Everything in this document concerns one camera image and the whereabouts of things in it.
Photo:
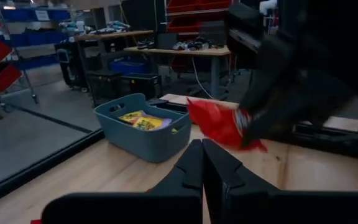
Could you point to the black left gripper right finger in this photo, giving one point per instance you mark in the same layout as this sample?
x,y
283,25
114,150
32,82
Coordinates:
x,y
225,177

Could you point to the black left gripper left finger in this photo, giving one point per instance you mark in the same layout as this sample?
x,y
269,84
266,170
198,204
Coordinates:
x,y
188,174

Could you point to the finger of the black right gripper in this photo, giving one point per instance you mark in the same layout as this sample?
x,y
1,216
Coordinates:
x,y
259,90
269,130

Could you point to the small red KitKat bar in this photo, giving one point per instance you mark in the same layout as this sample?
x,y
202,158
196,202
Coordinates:
x,y
216,124
36,221

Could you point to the teal plastic bin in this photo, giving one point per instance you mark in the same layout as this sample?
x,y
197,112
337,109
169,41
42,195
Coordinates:
x,y
141,146

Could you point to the yellow sour candy bag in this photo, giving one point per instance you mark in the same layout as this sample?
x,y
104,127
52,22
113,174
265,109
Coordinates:
x,y
148,124
130,115

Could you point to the wooden table grey legs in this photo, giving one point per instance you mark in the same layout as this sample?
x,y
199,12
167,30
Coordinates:
x,y
182,51

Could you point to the red shelf bins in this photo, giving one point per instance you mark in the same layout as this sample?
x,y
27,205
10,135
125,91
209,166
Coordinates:
x,y
197,15

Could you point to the black storage crate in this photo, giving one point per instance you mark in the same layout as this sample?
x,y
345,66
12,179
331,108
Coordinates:
x,y
104,87
141,85

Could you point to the blue storage crate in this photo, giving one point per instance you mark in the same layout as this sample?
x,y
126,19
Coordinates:
x,y
129,67

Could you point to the wooden workbench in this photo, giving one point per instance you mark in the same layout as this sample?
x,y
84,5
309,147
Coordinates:
x,y
113,35

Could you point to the blue storage bins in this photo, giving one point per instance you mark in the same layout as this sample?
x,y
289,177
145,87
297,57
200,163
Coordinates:
x,y
36,37

